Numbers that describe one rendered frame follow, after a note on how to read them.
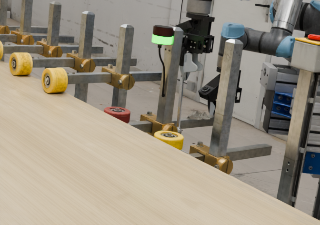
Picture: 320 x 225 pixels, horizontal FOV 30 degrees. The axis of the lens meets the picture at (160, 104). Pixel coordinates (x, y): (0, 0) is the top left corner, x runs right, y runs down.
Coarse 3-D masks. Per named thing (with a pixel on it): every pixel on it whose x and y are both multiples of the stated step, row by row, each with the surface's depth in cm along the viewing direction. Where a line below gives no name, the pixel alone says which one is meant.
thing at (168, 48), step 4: (168, 28) 174; (164, 36) 174; (168, 36) 175; (160, 44) 175; (164, 44) 175; (172, 44) 178; (164, 48) 181; (168, 48) 179; (168, 52) 179; (160, 56) 178; (160, 60) 179; (164, 68) 180; (164, 72) 180; (164, 76) 181; (164, 80) 181; (164, 84) 182
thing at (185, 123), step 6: (174, 120) 193; (180, 120) 194; (186, 120) 196; (192, 120) 197; (198, 120) 199; (204, 120) 201; (210, 120) 203; (138, 126) 184; (144, 126) 185; (150, 126) 187; (180, 126) 195; (186, 126) 196; (192, 126) 198; (198, 126) 200; (204, 126) 202; (144, 132) 186
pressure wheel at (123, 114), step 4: (108, 108) 179; (112, 108) 181; (116, 108) 179; (120, 108) 181; (124, 108) 182; (108, 112) 176; (112, 112) 175; (116, 112) 176; (120, 112) 176; (124, 112) 177; (128, 112) 177; (116, 116) 175; (120, 116) 176; (124, 116) 176; (128, 116) 178; (120, 120) 176; (124, 120) 177; (128, 120) 178
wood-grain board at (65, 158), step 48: (0, 96) 180; (48, 96) 187; (0, 144) 138; (48, 144) 142; (96, 144) 147; (144, 144) 151; (0, 192) 112; (48, 192) 115; (96, 192) 118; (144, 192) 121; (192, 192) 124; (240, 192) 128
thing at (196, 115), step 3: (195, 111) 202; (189, 114) 199; (192, 114) 198; (195, 114) 199; (198, 114) 200; (201, 114) 200; (204, 114) 200; (192, 117) 197; (195, 117) 197; (198, 117) 197; (201, 117) 199; (204, 117) 199; (207, 117) 200
